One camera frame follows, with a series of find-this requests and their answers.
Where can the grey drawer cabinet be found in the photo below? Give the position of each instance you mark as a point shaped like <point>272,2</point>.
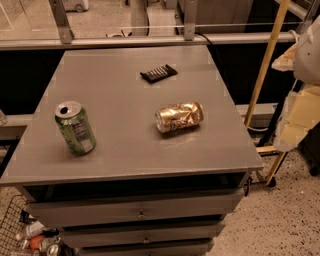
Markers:
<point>132,157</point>

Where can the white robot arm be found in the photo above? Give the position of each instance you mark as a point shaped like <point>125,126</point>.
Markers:
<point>301,110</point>

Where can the silver can in basket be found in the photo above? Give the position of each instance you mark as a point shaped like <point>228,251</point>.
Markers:
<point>53,250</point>

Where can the metal railing frame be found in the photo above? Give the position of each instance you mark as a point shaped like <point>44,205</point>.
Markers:
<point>44,24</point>

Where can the yellow wooden pole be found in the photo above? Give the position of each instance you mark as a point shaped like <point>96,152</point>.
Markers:
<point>267,58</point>

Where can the white plastic bottle in basket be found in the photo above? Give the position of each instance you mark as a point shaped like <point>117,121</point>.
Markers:
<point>30,231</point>

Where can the black wire basket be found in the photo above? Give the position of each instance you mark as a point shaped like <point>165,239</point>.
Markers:
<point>15,219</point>

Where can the green soda can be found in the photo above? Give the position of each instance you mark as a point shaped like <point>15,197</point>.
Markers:
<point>72,121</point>

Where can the black snack bar packet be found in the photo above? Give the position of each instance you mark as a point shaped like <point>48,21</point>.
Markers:
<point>158,74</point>

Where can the middle grey drawer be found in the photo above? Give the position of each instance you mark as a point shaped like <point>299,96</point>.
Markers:
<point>143,234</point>

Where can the orange item in basket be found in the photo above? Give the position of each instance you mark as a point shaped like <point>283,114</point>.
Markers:
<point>36,241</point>

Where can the bottom grey drawer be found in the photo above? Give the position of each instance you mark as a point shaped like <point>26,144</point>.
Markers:
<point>172,248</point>

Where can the crushed orange soda can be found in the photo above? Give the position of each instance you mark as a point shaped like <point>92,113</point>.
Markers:
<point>179,116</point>

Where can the grey drawer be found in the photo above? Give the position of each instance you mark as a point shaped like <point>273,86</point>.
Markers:
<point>132,209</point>
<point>143,234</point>
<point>172,248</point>

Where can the top grey drawer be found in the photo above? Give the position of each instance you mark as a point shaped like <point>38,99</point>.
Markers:
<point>132,209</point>

